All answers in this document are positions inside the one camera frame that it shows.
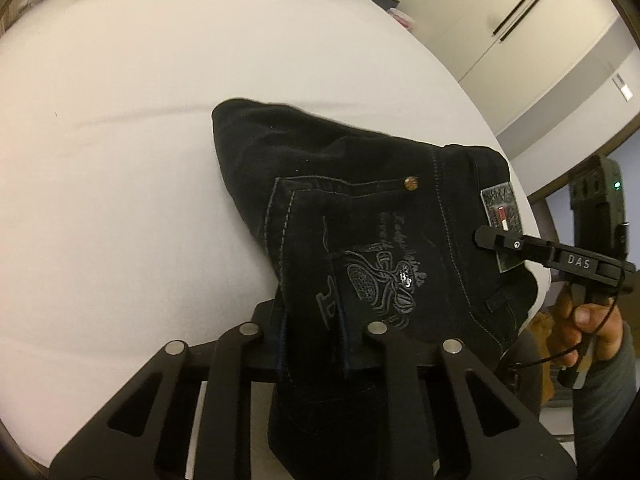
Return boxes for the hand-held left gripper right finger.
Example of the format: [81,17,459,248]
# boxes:
[344,322,577,480]

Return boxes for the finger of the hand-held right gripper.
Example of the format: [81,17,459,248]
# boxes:
[472,225,552,266]

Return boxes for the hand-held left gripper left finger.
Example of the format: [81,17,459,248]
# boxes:
[49,300,282,480]

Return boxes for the black denim pants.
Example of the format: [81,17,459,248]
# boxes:
[211,99,541,480]

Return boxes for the person's right forearm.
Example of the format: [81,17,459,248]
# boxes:
[570,321,640,480]

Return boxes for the person's right hand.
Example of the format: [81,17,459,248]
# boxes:
[547,291,624,367]

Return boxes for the white wardrobe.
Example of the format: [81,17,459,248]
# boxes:
[345,0,640,147]

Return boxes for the white bed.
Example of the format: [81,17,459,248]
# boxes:
[0,0,551,478]

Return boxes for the black cable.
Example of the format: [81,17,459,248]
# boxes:
[500,305,617,372]

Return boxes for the wall switch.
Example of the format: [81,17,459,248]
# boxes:
[612,72,637,104]

